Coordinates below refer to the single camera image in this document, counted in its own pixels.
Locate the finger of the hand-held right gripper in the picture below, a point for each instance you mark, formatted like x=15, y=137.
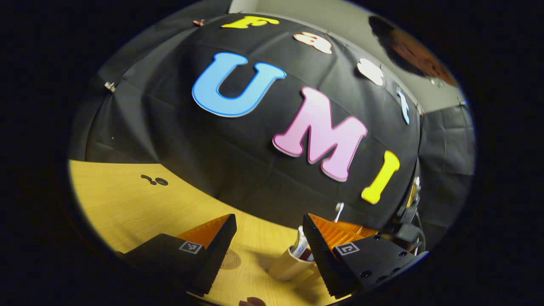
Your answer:
x=367, y=231

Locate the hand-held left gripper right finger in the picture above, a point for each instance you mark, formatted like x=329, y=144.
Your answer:
x=318, y=255

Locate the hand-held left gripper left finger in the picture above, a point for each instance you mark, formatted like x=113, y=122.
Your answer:
x=219, y=250

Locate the round brown coaster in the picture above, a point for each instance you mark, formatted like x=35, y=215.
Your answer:
x=232, y=260

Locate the white toothpaste tube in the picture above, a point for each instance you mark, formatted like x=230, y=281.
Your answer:
x=299, y=246

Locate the beige cup with brown inside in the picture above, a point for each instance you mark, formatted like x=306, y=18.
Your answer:
x=284, y=267

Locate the pale blue toothbrush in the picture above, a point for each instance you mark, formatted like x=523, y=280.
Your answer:
x=339, y=208

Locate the light wooden desktop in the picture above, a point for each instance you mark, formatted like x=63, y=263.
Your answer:
x=127, y=204

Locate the black backdrop cloth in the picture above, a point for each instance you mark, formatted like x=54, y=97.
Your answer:
x=233, y=157

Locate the dark brown round shape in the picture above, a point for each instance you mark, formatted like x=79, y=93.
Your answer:
x=408, y=51

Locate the silver cloth clip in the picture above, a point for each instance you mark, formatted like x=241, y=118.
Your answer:
x=110, y=86

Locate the copper cloth clip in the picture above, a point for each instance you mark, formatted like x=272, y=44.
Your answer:
x=198, y=22

